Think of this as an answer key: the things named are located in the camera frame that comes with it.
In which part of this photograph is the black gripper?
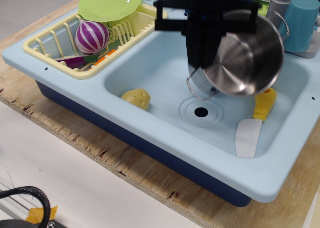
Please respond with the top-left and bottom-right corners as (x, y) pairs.
(154, 0), (260, 69)

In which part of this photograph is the stainless steel pot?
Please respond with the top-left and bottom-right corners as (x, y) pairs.
(187, 12), (291, 101)

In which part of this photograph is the light blue toy sink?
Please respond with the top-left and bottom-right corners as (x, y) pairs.
(2, 10), (320, 206)

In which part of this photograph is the grey toy faucet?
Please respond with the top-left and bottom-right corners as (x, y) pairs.
(266, 0), (320, 58)

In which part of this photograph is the orange toy carrot piece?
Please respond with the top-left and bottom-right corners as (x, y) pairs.
(89, 49), (116, 70)

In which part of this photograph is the toy potato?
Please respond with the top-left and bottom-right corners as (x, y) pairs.
(121, 88), (151, 110)

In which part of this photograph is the teal plastic cup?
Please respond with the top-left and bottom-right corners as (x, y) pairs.
(279, 0), (320, 53)

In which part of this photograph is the green plastic plate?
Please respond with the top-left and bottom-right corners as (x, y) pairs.
(78, 0), (142, 22)

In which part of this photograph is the purple striped toy onion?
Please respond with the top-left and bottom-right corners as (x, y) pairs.
(75, 20), (110, 54)

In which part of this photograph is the cream dish drying rack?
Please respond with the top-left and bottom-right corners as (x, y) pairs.
(22, 3), (157, 79)

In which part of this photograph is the purple toy eggplant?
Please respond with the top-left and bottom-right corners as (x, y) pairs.
(54, 55), (96, 69)

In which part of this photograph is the plywood board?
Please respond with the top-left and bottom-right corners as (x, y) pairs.
(0, 0), (320, 228)

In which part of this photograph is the yellow tape piece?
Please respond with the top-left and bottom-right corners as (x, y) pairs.
(25, 205), (58, 224)

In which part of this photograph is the yellow handled toy knife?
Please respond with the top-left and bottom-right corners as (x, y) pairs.
(235, 88), (277, 158)

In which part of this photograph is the black braided cable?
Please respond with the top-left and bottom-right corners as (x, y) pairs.
(0, 186), (52, 228)

